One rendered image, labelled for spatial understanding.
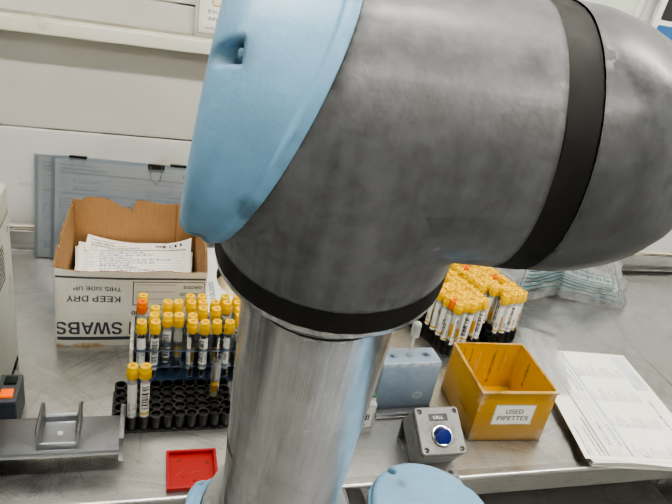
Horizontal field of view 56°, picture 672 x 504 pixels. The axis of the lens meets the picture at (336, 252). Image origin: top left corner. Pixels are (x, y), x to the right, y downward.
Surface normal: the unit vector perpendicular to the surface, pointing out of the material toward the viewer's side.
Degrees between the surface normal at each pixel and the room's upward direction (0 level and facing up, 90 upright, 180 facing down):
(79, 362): 0
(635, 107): 62
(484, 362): 90
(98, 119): 90
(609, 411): 0
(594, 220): 102
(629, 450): 1
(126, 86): 90
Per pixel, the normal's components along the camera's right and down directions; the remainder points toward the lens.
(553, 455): 0.16, -0.88
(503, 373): 0.18, 0.47
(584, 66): 0.15, -0.29
